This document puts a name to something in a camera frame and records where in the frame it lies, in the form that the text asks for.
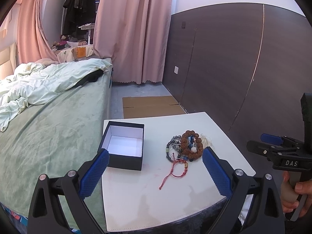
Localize pile of plush toys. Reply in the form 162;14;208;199
51;35;78;52

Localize brown wooden bead bracelet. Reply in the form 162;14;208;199
180;130;204;161

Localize orange box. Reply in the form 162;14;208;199
76;46;86;59

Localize right hand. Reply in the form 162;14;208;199
281;171;311;218

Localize white sheer pouch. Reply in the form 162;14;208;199
199;134;213;149

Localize pink curtain left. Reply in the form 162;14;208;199
17;0;57;63

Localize pale green duvet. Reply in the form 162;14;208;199
1;58;113;132

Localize flat brown cardboard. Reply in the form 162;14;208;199
123;96;186;119

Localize pink curtain right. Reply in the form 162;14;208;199
93;0;172;84

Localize pink curtain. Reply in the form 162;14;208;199
93;0;172;84
17;0;57;63

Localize black jewelry box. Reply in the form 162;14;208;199
98;121;144;171

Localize cream patterned pillow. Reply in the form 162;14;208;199
57;45;94;63

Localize dark garment on bed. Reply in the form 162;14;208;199
75;70;104;87

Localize dark stone bead bracelet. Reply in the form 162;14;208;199
166;134;184;164

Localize white wall socket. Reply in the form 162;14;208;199
174;66;179;74

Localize red string bracelet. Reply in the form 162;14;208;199
159;158;189;191

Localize dark wooden wardrobe panel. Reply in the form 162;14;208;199
162;3;312;173

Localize hanging dark clothes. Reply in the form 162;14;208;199
62;0;96;35

